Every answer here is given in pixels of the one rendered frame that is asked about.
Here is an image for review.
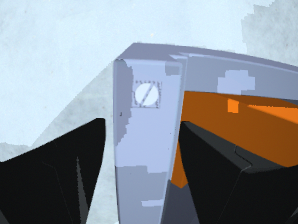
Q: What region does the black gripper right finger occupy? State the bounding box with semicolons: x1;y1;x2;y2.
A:
178;121;298;224

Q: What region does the orange l-shaped part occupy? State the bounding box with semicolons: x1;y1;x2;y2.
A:
170;91;298;188

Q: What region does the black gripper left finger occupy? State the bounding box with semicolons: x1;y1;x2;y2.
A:
0;117;106;224

